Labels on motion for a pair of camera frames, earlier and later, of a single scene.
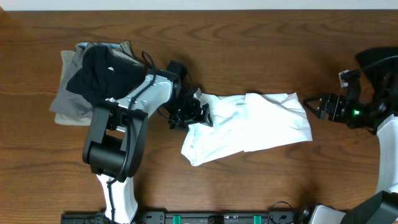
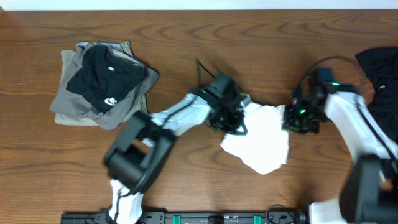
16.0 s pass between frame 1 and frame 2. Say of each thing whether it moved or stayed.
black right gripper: moved
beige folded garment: stayed
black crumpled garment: stayed
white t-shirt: moved
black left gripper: moved
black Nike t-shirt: stayed
